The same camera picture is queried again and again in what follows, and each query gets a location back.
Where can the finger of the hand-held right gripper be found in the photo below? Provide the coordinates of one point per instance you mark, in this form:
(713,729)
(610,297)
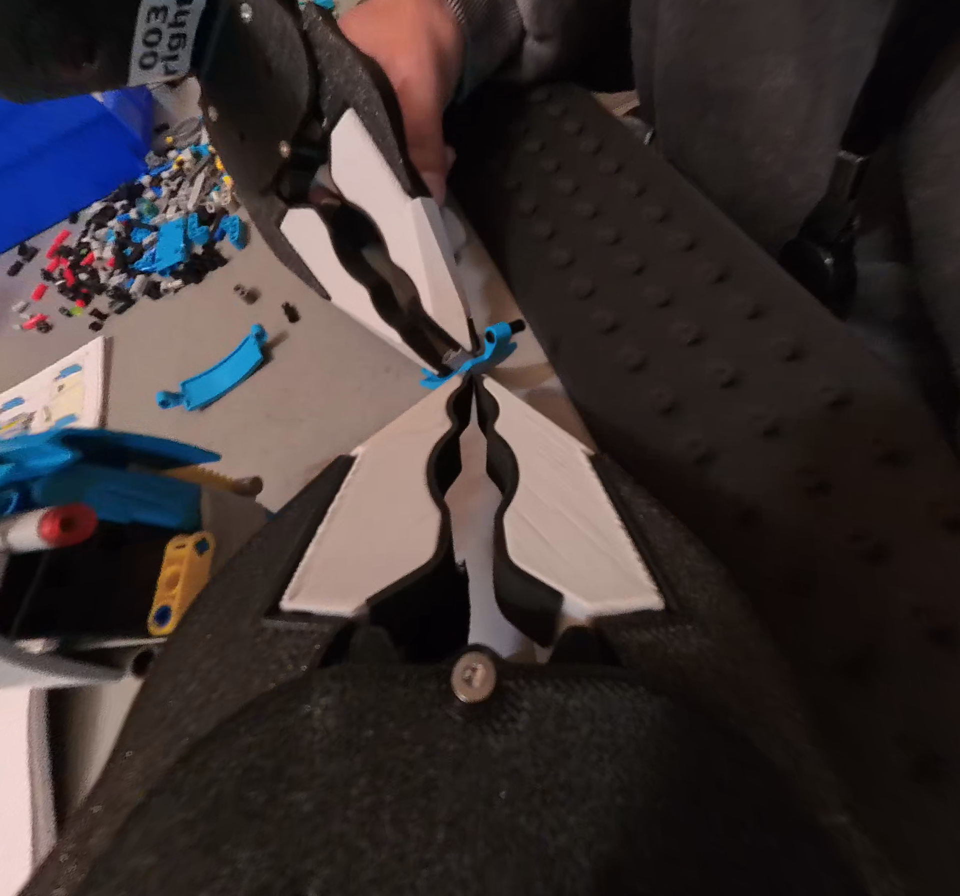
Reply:
(390,213)
(322,251)

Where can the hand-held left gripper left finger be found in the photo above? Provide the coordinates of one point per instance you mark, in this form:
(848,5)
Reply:
(360,528)

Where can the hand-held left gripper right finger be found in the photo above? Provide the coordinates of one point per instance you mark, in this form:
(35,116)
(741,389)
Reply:
(577,528)

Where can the dark grey two-hole connector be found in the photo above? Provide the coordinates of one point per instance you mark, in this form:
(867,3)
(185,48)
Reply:
(247,294)
(454,360)

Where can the blue curved panel piece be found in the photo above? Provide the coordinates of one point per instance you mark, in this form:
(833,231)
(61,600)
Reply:
(495,341)
(217,378)

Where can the blue yellow toy brick model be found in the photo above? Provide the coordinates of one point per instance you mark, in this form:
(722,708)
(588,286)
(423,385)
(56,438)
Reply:
(112,491)

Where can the person's right hand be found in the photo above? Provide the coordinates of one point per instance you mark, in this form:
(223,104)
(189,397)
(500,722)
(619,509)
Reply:
(405,48)

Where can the short black pin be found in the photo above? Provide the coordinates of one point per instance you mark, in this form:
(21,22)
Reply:
(292,312)

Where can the pile of loose brick pieces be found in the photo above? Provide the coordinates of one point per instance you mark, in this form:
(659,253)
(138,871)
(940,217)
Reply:
(135,236)

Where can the blue plastic bin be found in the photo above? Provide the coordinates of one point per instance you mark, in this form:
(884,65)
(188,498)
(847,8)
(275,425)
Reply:
(60,161)

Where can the black studded mat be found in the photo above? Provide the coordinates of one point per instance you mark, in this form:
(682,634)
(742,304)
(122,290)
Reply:
(675,311)

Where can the white instruction booklet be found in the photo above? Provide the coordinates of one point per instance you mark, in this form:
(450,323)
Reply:
(67,393)

